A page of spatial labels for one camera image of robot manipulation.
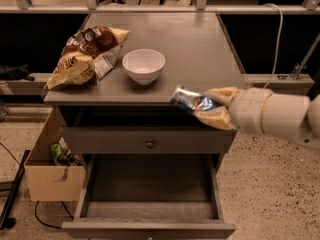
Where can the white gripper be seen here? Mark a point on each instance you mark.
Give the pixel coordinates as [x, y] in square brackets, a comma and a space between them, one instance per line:
[246, 110]

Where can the silver blue redbull can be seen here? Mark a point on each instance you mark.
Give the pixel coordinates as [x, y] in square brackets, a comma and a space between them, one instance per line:
[192, 101]

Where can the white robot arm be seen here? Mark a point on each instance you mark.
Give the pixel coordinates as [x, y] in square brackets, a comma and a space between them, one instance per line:
[292, 117]

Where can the grey wooden drawer cabinet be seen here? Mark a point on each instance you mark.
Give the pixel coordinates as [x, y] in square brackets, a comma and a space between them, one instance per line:
[198, 57]

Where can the open grey middle drawer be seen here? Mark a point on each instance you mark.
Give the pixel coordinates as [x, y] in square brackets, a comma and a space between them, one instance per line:
[149, 197]

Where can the grey upper drawer with knob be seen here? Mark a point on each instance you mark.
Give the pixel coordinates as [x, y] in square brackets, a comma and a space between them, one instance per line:
[105, 140]

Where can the white bowl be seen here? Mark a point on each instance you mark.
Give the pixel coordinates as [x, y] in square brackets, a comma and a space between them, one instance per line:
[143, 66]

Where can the yellow brown chip bag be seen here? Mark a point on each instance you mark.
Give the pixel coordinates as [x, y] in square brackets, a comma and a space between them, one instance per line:
[88, 56]

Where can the green snack packet in box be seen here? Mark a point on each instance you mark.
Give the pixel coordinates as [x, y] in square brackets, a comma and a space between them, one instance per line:
[56, 151]

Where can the cardboard box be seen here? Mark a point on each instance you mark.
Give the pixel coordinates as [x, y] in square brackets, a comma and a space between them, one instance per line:
[47, 181]

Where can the black object on ledge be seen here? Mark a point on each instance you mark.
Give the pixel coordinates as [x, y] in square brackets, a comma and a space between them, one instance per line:
[15, 73]

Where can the black flat bar on floor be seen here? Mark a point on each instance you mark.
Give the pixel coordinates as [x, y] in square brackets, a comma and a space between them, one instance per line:
[11, 189]

